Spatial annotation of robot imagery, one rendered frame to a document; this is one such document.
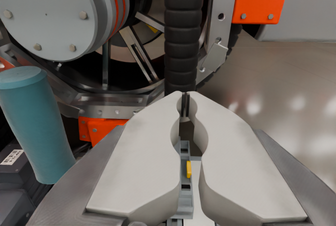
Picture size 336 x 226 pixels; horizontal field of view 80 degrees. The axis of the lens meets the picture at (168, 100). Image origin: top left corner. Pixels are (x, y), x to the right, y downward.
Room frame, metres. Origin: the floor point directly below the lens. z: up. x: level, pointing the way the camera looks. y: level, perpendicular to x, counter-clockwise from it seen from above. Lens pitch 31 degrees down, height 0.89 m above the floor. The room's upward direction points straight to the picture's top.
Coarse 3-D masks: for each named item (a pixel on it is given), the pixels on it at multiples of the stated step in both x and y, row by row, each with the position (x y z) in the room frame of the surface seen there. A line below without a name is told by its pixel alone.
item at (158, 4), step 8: (144, 0) 0.65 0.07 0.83; (152, 0) 0.67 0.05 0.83; (160, 0) 0.67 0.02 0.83; (144, 8) 0.67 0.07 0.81; (152, 8) 0.67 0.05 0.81; (160, 8) 0.67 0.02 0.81; (152, 16) 0.67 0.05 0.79; (160, 16) 0.67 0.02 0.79; (136, 24) 0.67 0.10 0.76; (144, 24) 0.67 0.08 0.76; (136, 32) 0.67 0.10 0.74; (144, 32) 0.67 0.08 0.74; (152, 32) 0.67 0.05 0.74; (112, 40) 0.67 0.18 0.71; (120, 40) 0.67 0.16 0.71; (144, 40) 0.67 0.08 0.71
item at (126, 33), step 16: (128, 16) 0.56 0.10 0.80; (144, 16) 0.52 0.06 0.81; (128, 32) 0.52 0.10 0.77; (128, 48) 0.52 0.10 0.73; (48, 64) 0.51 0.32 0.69; (64, 64) 0.55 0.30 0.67; (80, 64) 0.60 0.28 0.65; (96, 64) 0.65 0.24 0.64; (112, 64) 0.69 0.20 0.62; (128, 64) 0.71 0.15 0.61; (144, 64) 0.53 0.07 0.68; (160, 64) 0.63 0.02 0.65; (64, 80) 0.51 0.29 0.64; (80, 80) 0.52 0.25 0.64; (96, 80) 0.55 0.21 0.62; (112, 80) 0.57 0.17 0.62; (128, 80) 0.57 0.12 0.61; (144, 80) 0.55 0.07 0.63; (160, 80) 0.50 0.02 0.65
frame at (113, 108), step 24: (216, 0) 0.41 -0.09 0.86; (0, 24) 0.47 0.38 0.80; (216, 24) 0.41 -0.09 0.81; (0, 48) 0.44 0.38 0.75; (216, 48) 0.41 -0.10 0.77; (48, 72) 0.47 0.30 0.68; (72, 96) 0.45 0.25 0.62; (96, 96) 0.46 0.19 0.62; (120, 96) 0.46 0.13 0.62; (144, 96) 0.46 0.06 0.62
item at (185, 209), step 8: (184, 144) 0.78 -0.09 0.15; (184, 152) 0.70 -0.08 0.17; (184, 160) 0.67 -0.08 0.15; (184, 168) 0.63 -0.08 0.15; (184, 176) 0.58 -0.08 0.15; (184, 184) 0.52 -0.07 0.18; (184, 192) 0.49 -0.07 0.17; (192, 192) 0.49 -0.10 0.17; (184, 200) 0.47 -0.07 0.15; (192, 200) 0.46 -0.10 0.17; (184, 208) 0.43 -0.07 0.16; (192, 208) 0.43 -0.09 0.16; (176, 216) 0.43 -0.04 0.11; (184, 216) 0.43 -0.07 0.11; (192, 216) 0.43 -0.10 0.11
